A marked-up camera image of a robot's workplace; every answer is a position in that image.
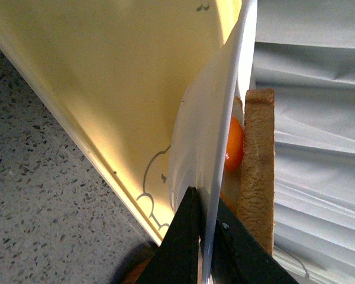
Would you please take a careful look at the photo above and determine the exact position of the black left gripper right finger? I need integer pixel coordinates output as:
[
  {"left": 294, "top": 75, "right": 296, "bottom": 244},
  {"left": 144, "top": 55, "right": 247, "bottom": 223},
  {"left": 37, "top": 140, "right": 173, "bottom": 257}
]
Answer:
[{"left": 211, "top": 199, "right": 297, "bottom": 284}]

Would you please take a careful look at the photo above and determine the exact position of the grey curtain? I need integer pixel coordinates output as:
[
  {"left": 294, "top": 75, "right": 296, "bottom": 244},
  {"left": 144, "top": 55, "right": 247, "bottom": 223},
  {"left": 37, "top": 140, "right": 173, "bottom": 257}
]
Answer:
[{"left": 254, "top": 1, "right": 355, "bottom": 283}]

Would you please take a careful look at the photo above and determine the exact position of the fake fried egg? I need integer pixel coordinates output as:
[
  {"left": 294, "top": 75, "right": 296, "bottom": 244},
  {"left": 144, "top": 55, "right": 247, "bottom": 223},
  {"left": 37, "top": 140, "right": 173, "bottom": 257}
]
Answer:
[{"left": 220, "top": 96, "right": 244, "bottom": 214}]

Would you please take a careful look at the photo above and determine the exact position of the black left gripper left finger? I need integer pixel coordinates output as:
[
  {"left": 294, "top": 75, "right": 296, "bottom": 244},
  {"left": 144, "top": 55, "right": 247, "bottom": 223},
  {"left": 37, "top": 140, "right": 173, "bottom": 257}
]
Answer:
[{"left": 139, "top": 187, "right": 201, "bottom": 283}]

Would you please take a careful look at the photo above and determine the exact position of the yellow bear tray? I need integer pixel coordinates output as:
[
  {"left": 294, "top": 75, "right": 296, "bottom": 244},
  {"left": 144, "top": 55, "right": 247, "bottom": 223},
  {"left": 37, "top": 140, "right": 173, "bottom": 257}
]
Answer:
[{"left": 0, "top": 1, "right": 241, "bottom": 243}]

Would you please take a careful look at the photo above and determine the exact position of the bread slice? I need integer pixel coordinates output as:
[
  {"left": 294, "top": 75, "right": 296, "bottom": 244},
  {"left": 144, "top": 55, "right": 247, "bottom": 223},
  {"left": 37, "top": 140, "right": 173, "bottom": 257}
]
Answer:
[{"left": 237, "top": 89, "right": 275, "bottom": 255}]

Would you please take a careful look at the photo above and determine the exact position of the white round plate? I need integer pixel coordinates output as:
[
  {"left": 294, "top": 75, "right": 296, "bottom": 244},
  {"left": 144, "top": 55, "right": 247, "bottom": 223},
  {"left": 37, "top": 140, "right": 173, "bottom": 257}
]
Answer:
[{"left": 168, "top": 1, "right": 257, "bottom": 283}]

